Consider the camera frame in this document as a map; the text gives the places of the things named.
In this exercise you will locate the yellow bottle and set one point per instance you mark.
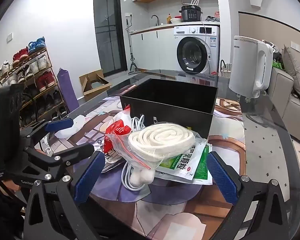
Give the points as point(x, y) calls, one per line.
point(169, 19)

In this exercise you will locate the zip bag with white coil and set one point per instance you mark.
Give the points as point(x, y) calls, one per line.
point(160, 140)

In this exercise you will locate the black storage box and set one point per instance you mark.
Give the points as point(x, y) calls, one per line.
point(165, 110)

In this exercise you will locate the dark glass door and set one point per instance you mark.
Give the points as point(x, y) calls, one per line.
point(110, 30)

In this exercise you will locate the kitchen faucet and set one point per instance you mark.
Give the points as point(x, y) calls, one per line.
point(157, 18)

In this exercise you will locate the white washing machine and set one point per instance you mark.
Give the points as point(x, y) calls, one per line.
point(197, 52)

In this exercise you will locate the purple yoga mat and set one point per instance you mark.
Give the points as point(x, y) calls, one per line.
point(67, 90)

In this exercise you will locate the green bag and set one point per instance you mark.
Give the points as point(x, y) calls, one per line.
point(277, 64)

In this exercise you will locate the wall switch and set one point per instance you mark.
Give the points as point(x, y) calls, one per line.
point(10, 37)

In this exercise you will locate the white router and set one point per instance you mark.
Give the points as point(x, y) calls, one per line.
point(193, 1)

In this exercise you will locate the black pressure cooker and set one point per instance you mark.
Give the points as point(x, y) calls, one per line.
point(191, 13)

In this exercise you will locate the printed clear plastic bag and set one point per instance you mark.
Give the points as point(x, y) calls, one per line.
point(117, 130)

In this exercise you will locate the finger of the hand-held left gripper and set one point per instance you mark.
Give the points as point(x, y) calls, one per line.
point(72, 152)
point(58, 125)

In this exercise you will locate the white electric kettle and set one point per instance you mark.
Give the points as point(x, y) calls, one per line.
point(247, 65)

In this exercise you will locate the grey cushion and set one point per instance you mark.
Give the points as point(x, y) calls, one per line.
point(293, 70)

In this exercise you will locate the mop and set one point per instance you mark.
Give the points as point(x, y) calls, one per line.
point(131, 55)

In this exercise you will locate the white kitchen counter cabinet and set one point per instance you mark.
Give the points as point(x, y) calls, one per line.
point(152, 50)

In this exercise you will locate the grey sofa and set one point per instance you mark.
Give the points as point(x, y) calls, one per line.
point(282, 92)

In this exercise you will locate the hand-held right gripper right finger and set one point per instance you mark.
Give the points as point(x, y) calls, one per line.
point(222, 177)

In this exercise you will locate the green and white medicine packet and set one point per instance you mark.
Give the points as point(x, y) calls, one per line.
point(182, 166)

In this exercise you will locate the cardboard box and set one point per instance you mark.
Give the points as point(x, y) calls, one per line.
point(95, 90)

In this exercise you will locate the white soft cloth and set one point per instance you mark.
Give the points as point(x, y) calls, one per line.
point(70, 129)

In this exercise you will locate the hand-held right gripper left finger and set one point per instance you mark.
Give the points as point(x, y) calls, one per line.
point(88, 177)

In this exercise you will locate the wicker basket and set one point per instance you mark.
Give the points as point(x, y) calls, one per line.
point(226, 70)

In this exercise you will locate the white bowl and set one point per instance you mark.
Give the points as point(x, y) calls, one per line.
point(176, 20)

